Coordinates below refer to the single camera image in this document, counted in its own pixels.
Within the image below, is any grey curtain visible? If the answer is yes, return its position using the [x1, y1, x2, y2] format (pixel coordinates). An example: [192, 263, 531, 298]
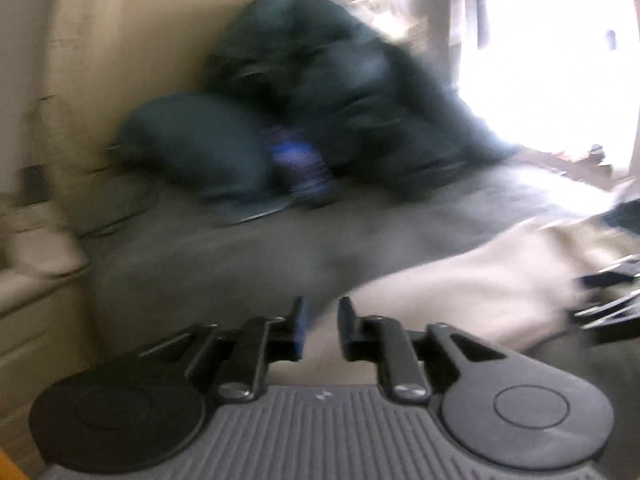
[407, 0, 468, 91]

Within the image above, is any cream white towel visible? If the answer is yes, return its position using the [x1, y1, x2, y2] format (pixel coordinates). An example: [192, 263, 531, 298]
[320, 205, 621, 356]

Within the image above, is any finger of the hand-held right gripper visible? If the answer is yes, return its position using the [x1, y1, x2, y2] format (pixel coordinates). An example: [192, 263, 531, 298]
[575, 255, 640, 292]
[570, 292, 640, 333]

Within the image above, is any cream nightstand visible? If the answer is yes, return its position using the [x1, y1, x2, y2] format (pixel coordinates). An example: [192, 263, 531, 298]
[0, 180, 93, 461]

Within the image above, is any teal pillow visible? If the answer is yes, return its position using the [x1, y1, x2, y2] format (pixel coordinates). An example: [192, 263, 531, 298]
[105, 91, 283, 203]

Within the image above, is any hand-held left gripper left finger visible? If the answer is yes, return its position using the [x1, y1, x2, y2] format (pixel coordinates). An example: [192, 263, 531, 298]
[136, 296, 307, 405]

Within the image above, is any teal duvet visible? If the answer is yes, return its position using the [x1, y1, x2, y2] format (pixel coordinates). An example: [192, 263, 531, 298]
[202, 0, 518, 198]

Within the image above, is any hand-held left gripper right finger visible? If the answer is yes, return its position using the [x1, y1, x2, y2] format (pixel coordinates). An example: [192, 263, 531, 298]
[337, 296, 507, 405]

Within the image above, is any cream carved headboard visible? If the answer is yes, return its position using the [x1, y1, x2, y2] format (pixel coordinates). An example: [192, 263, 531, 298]
[30, 0, 416, 171]

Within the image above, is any blue book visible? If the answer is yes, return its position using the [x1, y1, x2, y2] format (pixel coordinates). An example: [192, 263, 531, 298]
[265, 127, 337, 209]

